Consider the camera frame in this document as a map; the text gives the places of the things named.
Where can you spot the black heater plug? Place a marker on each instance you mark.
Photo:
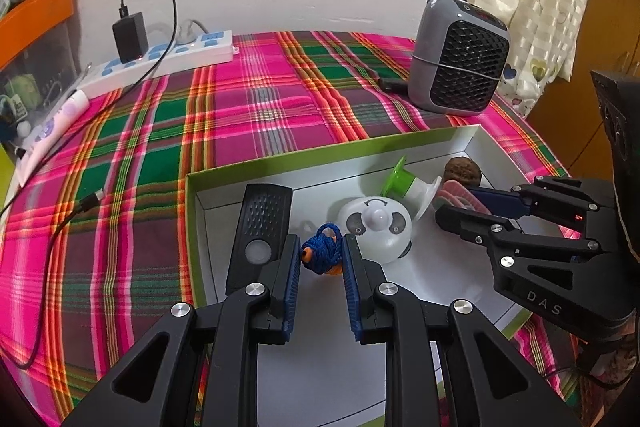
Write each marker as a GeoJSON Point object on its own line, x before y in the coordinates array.
{"type": "Point", "coordinates": [392, 84]}

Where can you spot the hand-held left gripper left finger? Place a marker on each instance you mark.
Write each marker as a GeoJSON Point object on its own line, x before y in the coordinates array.
{"type": "Point", "coordinates": [290, 287]}

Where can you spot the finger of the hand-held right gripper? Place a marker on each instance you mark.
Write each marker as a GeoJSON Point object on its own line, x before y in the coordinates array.
{"type": "Point", "coordinates": [465, 224]}
{"type": "Point", "coordinates": [500, 202]}

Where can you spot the black charger adapter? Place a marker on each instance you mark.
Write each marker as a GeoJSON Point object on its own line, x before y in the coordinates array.
{"type": "Point", "coordinates": [129, 37]}

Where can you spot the person's right forearm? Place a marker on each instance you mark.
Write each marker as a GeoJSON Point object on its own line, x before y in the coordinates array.
{"type": "Point", "coordinates": [617, 362]}

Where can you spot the cream heart print curtain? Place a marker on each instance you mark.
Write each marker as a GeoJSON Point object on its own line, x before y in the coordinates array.
{"type": "Point", "coordinates": [540, 7]}

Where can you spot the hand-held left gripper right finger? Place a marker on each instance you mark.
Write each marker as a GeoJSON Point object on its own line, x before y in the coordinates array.
{"type": "Point", "coordinates": [352, 292]}

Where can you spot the pink white tube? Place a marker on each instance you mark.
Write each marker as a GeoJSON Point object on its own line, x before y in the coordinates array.
{"type": "Point", "coordinates": [45, 132]}

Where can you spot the pink looped clip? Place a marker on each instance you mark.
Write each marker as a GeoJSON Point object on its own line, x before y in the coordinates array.
{"type": "Point", "coordinates": [457, 194]}

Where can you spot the green and white cardboard box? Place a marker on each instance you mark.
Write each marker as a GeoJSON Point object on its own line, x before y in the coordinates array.
{"type": "Point", "coordinates": [440, 277]}

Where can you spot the grey fan heater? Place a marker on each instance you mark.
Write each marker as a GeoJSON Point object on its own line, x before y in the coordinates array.
{"type": "Point", "coordinates": [460, 62]}

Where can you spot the white round panda gadget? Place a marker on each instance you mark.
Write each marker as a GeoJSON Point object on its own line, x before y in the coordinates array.
{"type": "Point", "coordinates": [375, 232]}

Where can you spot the brown walnut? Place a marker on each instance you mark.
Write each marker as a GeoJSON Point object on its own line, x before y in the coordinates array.
{"type": "Point", "coordinates": [461, 171]}

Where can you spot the green and white spool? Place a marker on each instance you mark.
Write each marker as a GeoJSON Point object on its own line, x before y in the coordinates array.
{"type": "Point", "coordinates": [400, 182]}

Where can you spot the wooden cabinet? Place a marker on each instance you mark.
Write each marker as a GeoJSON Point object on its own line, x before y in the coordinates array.
{"type": "Point", "coordinates": [575, 132]}

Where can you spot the white blue power strip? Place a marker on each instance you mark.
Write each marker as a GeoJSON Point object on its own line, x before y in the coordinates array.
{"type": "Point", "coordinates": [200, 52]}

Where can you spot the black rectangular doorbell device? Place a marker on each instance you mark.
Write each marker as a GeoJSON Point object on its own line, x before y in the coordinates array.
{"type": "Point", "coordinates": [262, 217]}

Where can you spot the white power plug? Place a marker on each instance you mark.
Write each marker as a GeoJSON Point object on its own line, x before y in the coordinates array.
{"type": "Point", "coordinates": [187, 34]}

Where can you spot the clear plastic storage bin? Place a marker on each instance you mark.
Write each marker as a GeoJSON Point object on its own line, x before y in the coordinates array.
{"type": "Point", "coordinates": [50, 67]}

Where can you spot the blue orange crochet toy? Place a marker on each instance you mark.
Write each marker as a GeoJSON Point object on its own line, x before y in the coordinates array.
{"type": "Point", "coordinates": [320, 249]}

